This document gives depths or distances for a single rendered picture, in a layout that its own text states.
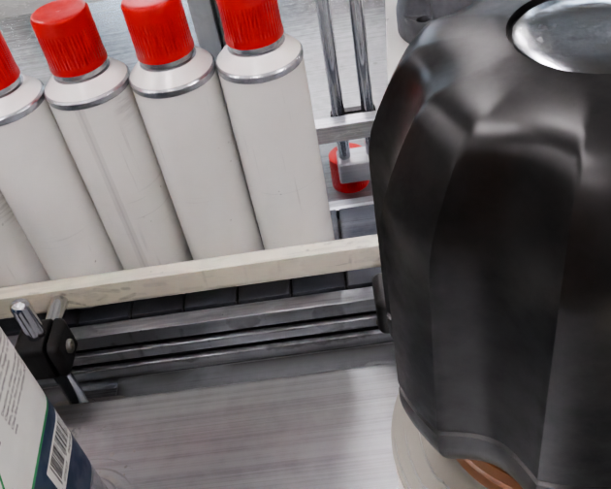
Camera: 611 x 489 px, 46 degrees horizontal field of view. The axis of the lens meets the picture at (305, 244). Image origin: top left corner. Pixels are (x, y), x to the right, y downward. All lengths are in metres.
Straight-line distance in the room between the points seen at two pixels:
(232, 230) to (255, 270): 0.03
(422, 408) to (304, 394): 0.29
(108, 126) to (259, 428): 0.20
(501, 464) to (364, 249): 0.32
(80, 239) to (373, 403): 0.22
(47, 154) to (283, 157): 0.14
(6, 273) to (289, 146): 0.22
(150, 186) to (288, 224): 0.09
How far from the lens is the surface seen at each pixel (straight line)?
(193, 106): 0.43
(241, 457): 0.43
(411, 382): 0.16
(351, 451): 0.42
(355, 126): 0.50
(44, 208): 0.49
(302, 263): 0.48
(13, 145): 0.46
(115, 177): 0.47
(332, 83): 0.54
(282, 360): 0.53
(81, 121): 0.45
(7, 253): 0.53
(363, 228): 0.54
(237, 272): 0.48
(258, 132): 0.44
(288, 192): 0.46
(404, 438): 0.21
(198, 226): 0.48
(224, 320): 0.50
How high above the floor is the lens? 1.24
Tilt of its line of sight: 42 degrees down
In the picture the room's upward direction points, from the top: 12 degrees counter-clockwise
